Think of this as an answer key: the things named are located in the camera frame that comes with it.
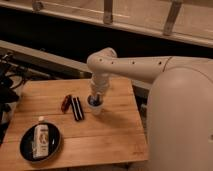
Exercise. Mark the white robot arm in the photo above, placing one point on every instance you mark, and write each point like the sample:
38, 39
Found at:
179, 106

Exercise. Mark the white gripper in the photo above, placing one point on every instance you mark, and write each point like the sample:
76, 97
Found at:
99, 85

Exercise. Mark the clear cup with blue item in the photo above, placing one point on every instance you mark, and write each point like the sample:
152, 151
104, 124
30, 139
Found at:
95, 105

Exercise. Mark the white bottle on plate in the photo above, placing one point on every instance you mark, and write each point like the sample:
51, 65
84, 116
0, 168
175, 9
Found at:
41, 139

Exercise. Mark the wooden table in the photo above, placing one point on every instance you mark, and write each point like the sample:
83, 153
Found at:
115, 136

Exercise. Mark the black round plate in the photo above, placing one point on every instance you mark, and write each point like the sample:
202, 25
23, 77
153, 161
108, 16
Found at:
27, 143

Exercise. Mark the black equipment with cables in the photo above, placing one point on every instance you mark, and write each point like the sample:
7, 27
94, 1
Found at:
8, 84

